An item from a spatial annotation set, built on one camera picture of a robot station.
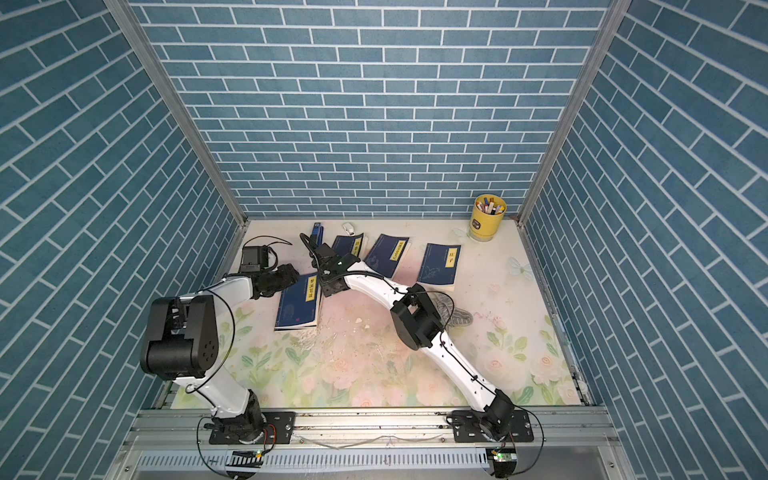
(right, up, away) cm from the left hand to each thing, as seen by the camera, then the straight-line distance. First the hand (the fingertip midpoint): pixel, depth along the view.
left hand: (298, 275), depth 98 cm
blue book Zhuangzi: (+48, +2, +7) cm, 48 cm away
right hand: (+10, -4, +2) cm, 11 cm away
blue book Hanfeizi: (+14, +10, +14) cm, 23 cm away
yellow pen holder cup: (+65, +20, +7) cm, 68 cm away
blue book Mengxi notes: (+1, -8, -4) cm, 10 cm away
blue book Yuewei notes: (+28, +7, +11) cm, 31 cm away
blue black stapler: (+2, +15, +16) cm, 22 cm away
